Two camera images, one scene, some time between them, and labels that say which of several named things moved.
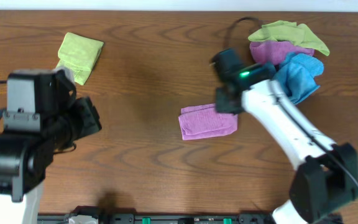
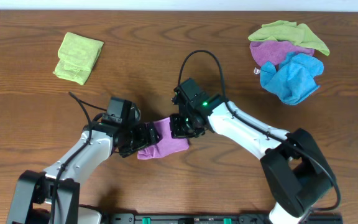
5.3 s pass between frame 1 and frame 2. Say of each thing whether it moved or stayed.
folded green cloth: stayed
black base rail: stayed
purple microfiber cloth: moved
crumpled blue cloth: stayed
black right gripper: moved
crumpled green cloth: stayed
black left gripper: moved
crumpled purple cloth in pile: stayed
